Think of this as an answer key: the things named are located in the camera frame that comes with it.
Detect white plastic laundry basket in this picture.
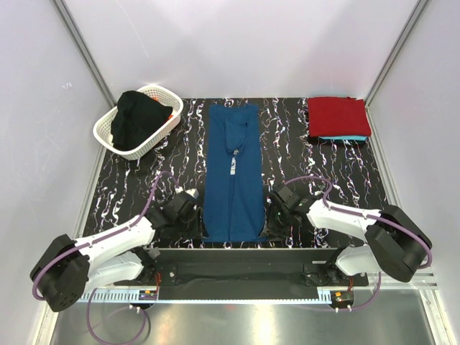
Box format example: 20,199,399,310
93,84,183,160

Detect black t shirt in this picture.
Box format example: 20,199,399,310
111,91,166,151

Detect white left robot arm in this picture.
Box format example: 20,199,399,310
29,188,201,312

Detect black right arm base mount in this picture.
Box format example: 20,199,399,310
303,261,369,288

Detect blue printed t shirt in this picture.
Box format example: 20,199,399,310
203,103,265,243

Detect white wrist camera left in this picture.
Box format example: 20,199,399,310
185,188,199,200

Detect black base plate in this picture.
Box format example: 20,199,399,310
114,247,364,301

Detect red folded t shirt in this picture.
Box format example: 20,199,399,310
307,96,372,137

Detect teal folded t shirt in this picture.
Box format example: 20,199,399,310
319,135,367,142

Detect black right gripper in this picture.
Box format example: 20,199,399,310
258,203,293,242

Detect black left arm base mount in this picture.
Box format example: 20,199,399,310
114,254,179,287

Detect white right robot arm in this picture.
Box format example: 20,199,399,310
267,184,433,285

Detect aluminium frame rail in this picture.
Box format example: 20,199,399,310
48,260,438,288

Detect orange t shirt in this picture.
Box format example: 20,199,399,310
153,97,173,122

